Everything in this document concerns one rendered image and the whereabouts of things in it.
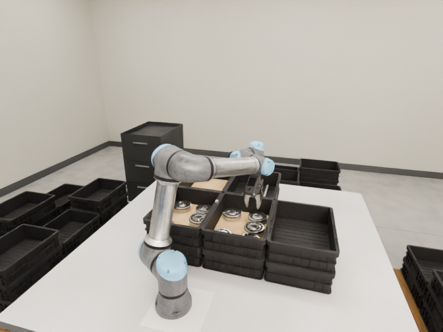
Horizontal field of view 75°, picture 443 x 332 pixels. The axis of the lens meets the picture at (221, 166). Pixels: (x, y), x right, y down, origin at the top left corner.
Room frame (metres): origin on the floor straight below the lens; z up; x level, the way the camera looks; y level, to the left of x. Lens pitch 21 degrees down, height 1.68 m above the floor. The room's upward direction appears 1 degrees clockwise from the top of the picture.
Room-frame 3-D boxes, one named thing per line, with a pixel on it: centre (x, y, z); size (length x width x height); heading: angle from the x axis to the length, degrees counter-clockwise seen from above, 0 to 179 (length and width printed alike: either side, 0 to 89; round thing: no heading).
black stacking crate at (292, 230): (1.19, -0.39, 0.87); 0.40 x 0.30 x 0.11; 165
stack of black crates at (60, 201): (2.31, 1.43, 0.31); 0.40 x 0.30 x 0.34; 166
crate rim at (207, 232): (1.27, -0.10, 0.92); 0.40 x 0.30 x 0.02; 165
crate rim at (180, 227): (1.35, 0.19, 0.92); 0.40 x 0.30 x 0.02; 165
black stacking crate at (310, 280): (1.19, -0.39, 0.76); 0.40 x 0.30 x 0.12; 165
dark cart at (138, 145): (3.11, 0.76, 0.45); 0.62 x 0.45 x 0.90; 166
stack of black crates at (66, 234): (1.82, 1.14, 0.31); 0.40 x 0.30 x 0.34; 166
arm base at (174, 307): (0.91, 0.19, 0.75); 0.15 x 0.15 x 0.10
